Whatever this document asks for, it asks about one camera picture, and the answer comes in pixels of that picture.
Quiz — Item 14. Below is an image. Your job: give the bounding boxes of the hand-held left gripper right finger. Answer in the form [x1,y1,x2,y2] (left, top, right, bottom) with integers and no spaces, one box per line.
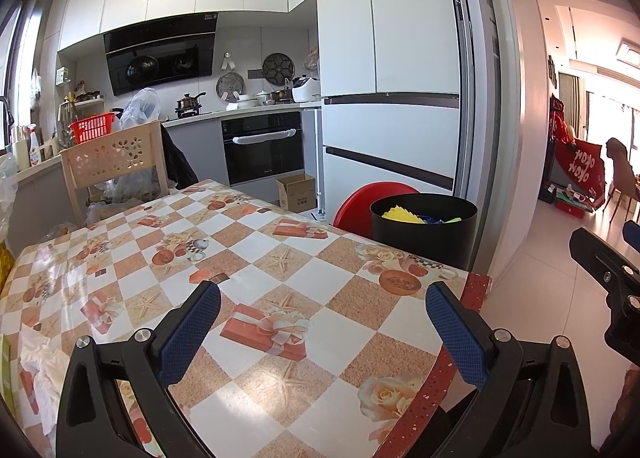
[424,281,597,458]

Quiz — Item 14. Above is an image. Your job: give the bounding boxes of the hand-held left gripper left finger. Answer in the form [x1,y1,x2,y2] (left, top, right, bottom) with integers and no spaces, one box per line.
[55,280,223,458]

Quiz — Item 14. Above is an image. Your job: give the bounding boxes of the black trash bin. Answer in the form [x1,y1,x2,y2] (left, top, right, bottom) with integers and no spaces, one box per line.
[369,192,479,272]

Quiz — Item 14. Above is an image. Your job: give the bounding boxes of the person's right hand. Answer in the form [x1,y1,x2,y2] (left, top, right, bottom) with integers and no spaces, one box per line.
[610,371,640,446]

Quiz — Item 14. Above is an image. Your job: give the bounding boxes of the brown dining chair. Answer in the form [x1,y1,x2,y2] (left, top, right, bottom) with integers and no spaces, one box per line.
[602,137,640,225]

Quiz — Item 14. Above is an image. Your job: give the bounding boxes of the red gift bags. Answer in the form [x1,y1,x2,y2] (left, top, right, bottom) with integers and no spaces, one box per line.
[549,92,607,212]

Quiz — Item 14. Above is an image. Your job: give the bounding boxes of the white crumpled tissue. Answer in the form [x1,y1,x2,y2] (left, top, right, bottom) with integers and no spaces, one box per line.
[19,337,67,435]

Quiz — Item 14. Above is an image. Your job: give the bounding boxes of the red plastic chair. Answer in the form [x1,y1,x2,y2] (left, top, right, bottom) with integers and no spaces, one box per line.
[332,181,421,239]

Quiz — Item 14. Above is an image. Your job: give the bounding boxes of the crumpled clear plastic bags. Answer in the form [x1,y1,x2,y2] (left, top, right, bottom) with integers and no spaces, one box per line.
[87,167,162,220]

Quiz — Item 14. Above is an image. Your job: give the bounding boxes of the black jacket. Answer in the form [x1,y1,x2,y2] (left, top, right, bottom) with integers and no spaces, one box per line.
[159,125,201,190]

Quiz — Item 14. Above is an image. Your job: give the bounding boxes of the cardboard box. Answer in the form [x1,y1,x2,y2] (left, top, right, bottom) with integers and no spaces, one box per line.
[276,173,317,212]

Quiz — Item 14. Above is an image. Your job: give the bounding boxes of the ceiling air vent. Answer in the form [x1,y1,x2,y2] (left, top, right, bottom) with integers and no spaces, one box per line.
[617,37,640,67]

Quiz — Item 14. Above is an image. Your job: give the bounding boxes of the black built-in oven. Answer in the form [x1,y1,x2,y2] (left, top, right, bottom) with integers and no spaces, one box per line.
[220,111,305,187]

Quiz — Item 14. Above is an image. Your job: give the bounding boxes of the green tissue box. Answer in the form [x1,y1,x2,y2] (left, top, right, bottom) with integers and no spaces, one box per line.
[0,332,14,420]

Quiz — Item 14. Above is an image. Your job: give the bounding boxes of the beige plastic chair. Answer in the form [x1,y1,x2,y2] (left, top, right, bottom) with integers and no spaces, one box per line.
[59,120,171,227]

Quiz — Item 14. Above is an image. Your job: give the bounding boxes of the gold foil bag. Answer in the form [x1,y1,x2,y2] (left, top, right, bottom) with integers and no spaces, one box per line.
[0,243,16,290]

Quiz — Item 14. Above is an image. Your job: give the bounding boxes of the red plastic basket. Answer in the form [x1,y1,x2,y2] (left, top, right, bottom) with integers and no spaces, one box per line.
[68,113,117,145]

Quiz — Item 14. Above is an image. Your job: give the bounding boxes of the steel cooking pot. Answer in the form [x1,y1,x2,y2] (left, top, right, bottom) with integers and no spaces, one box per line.
[175,91,207,117]

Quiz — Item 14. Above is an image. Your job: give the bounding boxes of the large clear plastic bag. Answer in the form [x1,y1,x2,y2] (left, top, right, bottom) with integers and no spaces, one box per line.
[0,152,21,250]

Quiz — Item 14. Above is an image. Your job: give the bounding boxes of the translucent bluish plastic bag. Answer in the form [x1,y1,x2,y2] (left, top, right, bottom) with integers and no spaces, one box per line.
[119,86,162,128]

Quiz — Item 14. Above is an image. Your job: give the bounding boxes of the white cooking pot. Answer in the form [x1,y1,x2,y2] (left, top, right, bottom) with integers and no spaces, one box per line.
[237,93,274,109]

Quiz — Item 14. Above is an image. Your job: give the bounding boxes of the white spray bottle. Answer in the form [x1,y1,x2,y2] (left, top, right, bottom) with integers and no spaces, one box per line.
[27,123,42,167]

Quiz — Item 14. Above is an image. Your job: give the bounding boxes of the white rice cooker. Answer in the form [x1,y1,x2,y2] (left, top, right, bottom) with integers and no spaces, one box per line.
[291,76,321,103]

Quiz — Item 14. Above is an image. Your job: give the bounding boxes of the dark round baking pan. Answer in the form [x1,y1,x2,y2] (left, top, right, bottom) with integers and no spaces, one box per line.
[262,52,296,85]

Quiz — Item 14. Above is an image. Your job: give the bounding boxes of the black range hood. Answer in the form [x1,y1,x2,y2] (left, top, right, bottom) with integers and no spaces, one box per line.
[103,12,220,97]

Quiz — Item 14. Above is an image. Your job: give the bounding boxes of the black faucet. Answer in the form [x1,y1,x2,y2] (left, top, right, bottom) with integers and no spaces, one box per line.
[0,96,14,139]

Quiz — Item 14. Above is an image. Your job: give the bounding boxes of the white refrigerator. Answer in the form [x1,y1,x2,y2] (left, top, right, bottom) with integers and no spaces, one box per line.
[309,0,464,197]

